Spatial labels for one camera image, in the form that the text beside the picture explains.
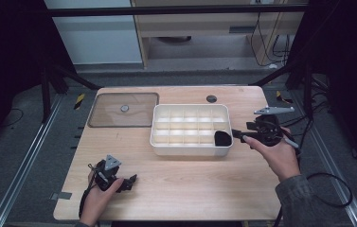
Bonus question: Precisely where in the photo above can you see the white cabinet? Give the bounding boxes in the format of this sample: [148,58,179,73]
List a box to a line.
[43,0,143,66]

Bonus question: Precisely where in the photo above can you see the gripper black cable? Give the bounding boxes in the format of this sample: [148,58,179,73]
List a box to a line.
[272,125,302,227]
[78,163,98,219]

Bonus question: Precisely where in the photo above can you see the metal floor rail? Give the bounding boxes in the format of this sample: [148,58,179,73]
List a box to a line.
[292,90,357,227]
[0,94,64,227]

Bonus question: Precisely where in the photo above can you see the thin black floor cable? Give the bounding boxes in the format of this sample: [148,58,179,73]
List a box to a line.
[3,107,25,128]

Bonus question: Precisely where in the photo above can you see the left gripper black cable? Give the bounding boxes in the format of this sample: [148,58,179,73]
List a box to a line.
[78,163,98,219]

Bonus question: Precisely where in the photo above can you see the person's left hand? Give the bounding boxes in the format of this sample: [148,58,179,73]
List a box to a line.
[79,169,125,227]

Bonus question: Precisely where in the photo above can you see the hanging black desk cables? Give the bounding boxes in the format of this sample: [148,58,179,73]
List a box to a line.
[249,11,292,68]

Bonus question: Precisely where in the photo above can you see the black looped floor cable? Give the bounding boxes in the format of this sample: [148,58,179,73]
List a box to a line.
[279,114,354,209]

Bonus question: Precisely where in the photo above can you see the black curtain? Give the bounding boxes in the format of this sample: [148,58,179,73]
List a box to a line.
[288,0,357,178]
[0,0,75,155]

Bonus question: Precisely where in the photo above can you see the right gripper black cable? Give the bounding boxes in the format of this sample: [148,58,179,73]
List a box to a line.
[272,125,302,227]

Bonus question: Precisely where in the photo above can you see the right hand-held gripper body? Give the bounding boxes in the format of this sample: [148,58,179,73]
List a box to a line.
[245,106,295,148]

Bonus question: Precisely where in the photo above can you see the person's right hand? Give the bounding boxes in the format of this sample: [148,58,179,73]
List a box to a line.
[241,126,302,183]

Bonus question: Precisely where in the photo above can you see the grey tape strip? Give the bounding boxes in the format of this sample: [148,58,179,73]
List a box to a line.
[49,191,73,201]

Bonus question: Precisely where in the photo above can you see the black metal stand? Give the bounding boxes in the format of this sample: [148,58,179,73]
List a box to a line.
[249,61,314,120]
[41,63,102,124]

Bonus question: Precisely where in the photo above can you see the black cloth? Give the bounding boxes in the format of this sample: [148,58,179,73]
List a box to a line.
[213,130,233,148]

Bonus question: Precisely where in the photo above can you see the yellow black striped tape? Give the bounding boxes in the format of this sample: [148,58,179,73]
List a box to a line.
[73,93,86,111]
[275,90,294,105]

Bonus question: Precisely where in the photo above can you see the light wooden desk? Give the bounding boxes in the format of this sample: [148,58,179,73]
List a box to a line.
[130,0,307,69]

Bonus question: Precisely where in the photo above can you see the black horizontal frame bar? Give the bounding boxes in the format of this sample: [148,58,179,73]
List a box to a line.
[45,4,309,18]

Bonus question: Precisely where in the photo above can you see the transparent box lid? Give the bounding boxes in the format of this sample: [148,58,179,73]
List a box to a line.
[87,92,160,129]

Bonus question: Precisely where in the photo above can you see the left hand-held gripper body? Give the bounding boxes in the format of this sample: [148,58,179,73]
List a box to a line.
[94,153,123,192]

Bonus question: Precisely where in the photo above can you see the white compartment storage box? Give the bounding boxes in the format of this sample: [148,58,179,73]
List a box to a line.
[149,103,234,157]

